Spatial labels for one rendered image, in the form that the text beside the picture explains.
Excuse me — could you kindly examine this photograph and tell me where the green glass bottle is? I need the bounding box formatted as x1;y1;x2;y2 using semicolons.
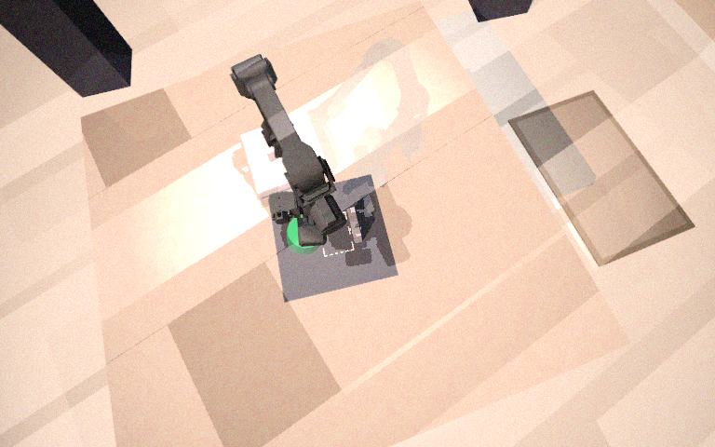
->
287;218;320;255

